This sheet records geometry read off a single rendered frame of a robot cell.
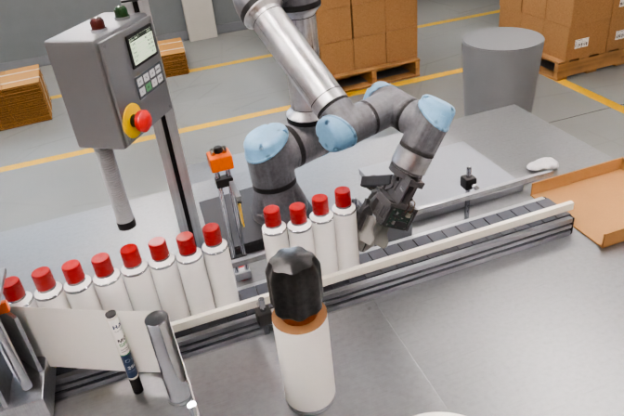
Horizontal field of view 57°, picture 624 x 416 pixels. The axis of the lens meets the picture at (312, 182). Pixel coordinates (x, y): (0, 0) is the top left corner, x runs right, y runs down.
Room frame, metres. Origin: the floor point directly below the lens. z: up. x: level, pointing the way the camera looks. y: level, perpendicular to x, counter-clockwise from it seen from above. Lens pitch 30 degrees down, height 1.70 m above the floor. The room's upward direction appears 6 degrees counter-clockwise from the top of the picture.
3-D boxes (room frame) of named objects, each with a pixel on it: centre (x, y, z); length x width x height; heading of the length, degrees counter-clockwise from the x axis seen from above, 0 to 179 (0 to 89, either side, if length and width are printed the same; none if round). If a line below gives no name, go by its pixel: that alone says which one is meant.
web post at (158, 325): (0.70, 0.27, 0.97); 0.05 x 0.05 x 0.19
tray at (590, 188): (1.21, -0.76, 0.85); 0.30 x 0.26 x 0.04; 106
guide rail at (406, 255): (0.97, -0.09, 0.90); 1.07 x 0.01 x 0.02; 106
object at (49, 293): (0.84, 0.50, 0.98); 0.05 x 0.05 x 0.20
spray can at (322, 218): (0.99, -0.01, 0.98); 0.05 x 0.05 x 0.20
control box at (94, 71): (0.98, 0.32, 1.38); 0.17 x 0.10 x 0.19; 161
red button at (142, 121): (0.91, 0.28, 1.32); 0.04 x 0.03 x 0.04; 161
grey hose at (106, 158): (0.98, 0.38, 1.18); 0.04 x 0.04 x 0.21
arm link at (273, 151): (1.31, 0.10, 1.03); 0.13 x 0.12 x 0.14; 125
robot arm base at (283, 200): (1.30, 0.10, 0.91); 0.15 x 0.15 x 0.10
